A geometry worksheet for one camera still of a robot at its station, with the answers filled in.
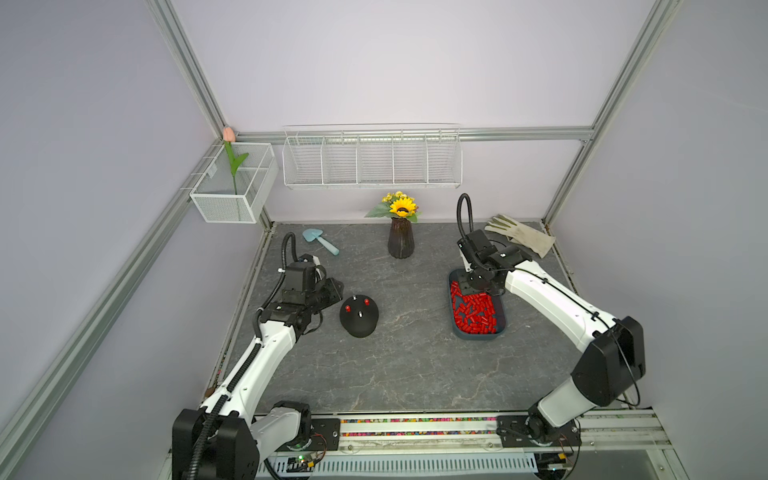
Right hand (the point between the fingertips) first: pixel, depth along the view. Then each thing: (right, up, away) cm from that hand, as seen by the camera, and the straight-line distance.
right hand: (468, 281), depth 85 cm
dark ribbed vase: (-19, +11, +24) cm, 33 cm away
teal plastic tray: (+11, -9, +5) cm, 15 cm away
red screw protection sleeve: (-34, -8, -1) cm, 35 cm away
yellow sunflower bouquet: (-21, +23, +6) cm, 32 cm away
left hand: (-36, -2, -3) cm, 36 cm away
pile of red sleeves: (+4, -11, +9) cm, 15 cm away
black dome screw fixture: (-31, -9, -2) cm, 33 cm away
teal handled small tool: (-55, +15, +31) cm, 65 cm away
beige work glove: (+34, +12, +31) cm, 48 cm away
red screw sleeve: (-29, -6, 0) cm, 30 cm away
